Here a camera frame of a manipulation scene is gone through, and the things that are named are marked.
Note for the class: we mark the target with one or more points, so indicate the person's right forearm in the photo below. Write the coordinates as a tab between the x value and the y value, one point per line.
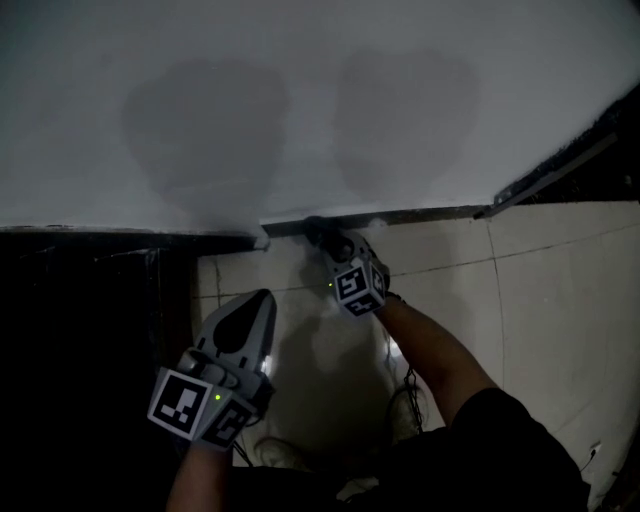
435	350

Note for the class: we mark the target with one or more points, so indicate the person's left white shoe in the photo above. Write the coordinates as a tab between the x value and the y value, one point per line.
280	452

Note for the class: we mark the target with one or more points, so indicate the person's left forearm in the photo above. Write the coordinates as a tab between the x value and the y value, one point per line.
200	480

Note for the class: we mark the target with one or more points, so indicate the person's black clothing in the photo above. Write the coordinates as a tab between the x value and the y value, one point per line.
450	475

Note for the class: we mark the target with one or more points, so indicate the person's right white shoe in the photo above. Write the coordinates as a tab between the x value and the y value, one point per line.
402	415

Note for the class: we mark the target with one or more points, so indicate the black wooden cabinet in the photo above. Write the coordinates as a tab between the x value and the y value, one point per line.
75	375

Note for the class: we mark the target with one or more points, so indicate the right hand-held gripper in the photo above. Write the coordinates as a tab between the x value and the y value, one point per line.
357	287

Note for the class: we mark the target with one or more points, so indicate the white floor socket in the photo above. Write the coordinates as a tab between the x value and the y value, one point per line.
594	450

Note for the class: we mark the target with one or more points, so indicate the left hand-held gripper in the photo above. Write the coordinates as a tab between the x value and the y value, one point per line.
175	402

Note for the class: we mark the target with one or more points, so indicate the person's white shoe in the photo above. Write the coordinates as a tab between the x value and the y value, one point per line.
402	415
280	452

